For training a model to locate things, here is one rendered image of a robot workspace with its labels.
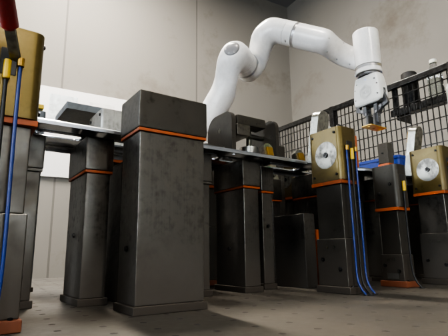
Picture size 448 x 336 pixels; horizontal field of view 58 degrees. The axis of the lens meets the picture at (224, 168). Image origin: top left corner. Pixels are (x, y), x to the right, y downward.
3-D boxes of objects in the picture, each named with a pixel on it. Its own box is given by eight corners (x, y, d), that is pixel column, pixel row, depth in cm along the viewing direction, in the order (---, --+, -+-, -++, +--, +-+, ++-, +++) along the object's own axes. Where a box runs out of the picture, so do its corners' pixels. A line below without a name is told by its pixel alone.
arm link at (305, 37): (298, 59, 157) (375, 79, 143) (287, 40, 142) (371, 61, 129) (307, 38, 157) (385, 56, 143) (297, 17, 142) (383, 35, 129)
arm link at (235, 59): (199, 173, 156) (179, 164, 142) (177, 159, 161) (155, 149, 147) (265, 61, 155) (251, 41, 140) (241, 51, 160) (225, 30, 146)
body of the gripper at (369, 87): (349, 77, 135) (351, 108, 133) (375, 65, 127) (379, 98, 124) (363, 81, 139) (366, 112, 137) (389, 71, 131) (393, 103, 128)
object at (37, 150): (-4, 311, 61) (14, 130, 67) (-7, 308, 65) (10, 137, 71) (32, 308, 64) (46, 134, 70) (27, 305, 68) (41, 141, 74)
